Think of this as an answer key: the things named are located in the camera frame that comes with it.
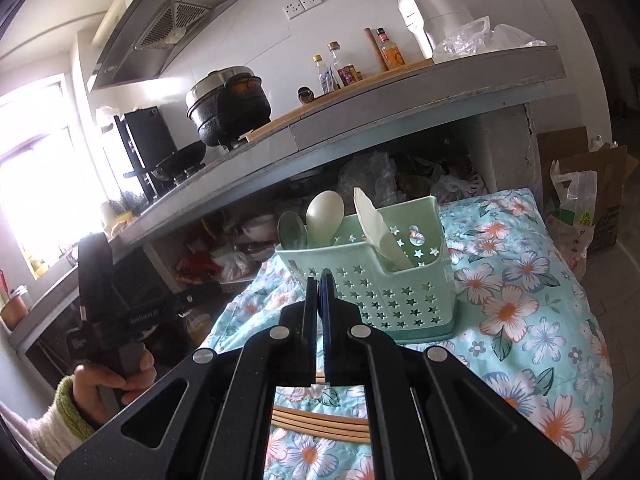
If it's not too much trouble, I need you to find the range hood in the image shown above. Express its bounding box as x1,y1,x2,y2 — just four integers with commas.
88,0,238,90

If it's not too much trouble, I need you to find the white rice paddle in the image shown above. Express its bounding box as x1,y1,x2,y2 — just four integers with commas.
354,188,413,271

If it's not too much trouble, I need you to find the cardboard box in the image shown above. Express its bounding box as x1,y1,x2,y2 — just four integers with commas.
538,127,639,259

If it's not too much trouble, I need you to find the black cooking pot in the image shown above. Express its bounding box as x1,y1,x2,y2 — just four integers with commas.
186,66,271,150

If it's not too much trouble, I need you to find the grey kitchen counter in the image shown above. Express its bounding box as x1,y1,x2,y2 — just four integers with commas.
6,45,569,356

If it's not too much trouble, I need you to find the black wok pan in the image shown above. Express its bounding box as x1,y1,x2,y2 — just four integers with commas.
122,141,207,182

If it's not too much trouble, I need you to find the wall power socket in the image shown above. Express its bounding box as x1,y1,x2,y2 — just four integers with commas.
282,0,324,20

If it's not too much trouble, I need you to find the wooden cutting board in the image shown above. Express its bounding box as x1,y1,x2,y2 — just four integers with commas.
242,60,434,143

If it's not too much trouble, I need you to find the white fuzzy left sleeve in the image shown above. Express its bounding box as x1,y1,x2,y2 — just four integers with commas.
1,376,96,479

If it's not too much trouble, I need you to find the yellow sauce bottle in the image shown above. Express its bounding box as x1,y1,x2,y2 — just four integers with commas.
376,28,405,70

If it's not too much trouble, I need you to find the dark sauce bottle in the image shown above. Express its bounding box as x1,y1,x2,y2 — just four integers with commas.
329,41,359,87

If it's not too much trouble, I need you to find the wooden chopstick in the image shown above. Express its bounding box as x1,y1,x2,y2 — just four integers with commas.
272,422,371,444
271,419,370,437
272,406,369,426
272,413,369,432

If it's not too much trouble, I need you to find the white electric kettle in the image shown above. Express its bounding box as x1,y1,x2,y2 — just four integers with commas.
397,0,474,60

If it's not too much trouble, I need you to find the floral turquoise cloth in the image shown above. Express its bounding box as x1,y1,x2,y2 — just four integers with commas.
204,188,613,478

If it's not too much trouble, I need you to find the clear plastic bag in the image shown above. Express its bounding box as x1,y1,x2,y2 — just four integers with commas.
434,16,547,63

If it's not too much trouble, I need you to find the metal spoon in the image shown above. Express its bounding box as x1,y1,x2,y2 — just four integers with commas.
278,210,308,250

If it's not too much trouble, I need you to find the mint green utensil basket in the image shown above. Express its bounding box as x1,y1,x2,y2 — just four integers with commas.
276,196,457,344

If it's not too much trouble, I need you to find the white ceramic soup spoon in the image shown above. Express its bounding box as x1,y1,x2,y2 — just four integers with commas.
306,191,345,247

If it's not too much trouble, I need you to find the left hand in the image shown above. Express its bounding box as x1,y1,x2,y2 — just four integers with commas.
72,349,156,426

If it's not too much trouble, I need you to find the clear glass bottle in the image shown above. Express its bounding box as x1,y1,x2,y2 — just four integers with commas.
312,54,337,94

